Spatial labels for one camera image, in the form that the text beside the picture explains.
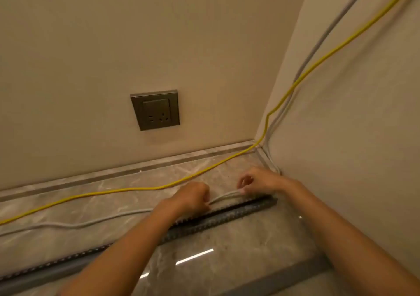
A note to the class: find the person's right hand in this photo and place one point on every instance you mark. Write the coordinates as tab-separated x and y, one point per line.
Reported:
265	181

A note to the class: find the person's left hand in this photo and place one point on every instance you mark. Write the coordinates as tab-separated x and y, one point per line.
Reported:
187	200

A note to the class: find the grey duct cover strip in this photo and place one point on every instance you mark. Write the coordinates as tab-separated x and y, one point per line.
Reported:
285	277

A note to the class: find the person's left forearm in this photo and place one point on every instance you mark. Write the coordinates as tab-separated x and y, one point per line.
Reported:
124	256

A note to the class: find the person's right forearm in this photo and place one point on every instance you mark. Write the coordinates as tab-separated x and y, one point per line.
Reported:
344	240

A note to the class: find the grey wall socket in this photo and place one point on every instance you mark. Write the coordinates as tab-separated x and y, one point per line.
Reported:
156	110

